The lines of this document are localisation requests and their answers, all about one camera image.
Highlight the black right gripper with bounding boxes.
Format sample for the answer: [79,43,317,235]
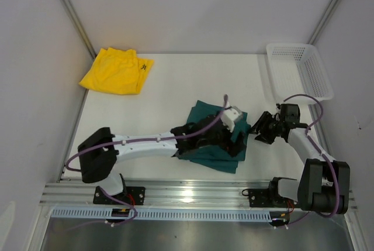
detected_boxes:
[247,111,283,145]

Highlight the left aluminium corner post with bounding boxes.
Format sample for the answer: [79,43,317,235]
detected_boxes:
[60,0,97,60]

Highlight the right aluminium corner post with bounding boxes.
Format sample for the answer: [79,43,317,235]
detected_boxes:
[308,0,342,45]

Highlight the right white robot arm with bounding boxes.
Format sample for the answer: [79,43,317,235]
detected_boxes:
[250,111,350,218]

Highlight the aluminium front rail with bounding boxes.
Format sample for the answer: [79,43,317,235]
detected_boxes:
[39,178,359,212]

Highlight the yellow shorts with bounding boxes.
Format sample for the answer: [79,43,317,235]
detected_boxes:
[79,47,154,95]

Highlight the white perforated plastic basket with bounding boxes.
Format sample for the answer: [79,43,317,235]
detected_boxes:
[266,43,334,105]

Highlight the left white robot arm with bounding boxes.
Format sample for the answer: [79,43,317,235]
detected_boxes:
[78,107,245,204]

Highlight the aluminium corner post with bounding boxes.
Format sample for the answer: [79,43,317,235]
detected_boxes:
[308,0,342,45]
[60,0,97,60]

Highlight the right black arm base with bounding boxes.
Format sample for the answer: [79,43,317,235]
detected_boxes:
[241,188,300,208]

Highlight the slotted white cable duct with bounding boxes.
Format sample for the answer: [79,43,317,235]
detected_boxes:
[51,207,272,222]

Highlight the green shorts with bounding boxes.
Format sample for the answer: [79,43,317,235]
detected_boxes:
[178,101,251,174]

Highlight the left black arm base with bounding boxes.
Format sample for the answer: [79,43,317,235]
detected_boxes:
[93,187,146,205]

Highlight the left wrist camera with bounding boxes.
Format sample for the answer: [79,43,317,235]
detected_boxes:
[221,106,243,132]

